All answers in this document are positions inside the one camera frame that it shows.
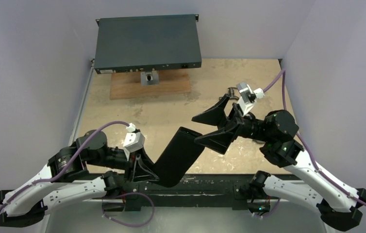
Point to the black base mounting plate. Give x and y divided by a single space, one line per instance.
233 191

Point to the black zippered tool case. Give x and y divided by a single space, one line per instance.
179 155

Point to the dark green rack device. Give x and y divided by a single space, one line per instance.
147 43

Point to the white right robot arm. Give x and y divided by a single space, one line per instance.
337 204

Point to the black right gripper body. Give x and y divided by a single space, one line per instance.
235 121

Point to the grey metal bracket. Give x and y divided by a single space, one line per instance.
149 78

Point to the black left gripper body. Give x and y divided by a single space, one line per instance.
129 167

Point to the dark metal pipe fitting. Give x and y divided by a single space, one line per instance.
231 93

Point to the wooden board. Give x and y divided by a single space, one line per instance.
129 85

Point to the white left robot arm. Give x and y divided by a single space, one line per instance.
87 169

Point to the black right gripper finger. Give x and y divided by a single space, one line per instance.
215 115
219 140

